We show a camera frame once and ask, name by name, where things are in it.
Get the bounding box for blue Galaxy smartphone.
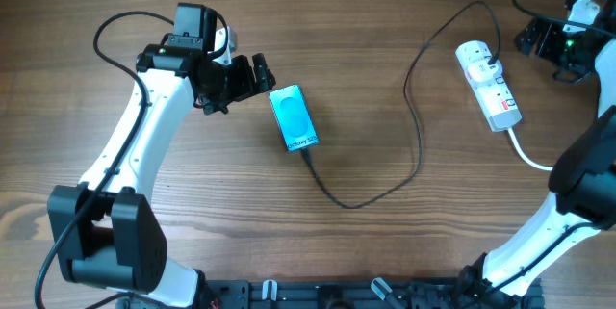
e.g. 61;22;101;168
269;85;319;152

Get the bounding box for white power strip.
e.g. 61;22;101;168
455;40;522;132

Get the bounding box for black USB charging cable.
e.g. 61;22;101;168
300;0;502;210

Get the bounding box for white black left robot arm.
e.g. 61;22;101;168
45;3;275;308

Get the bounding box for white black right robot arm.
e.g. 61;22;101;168
451;0;615;308

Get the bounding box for white USB charger adapter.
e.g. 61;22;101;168
466;59;503;87

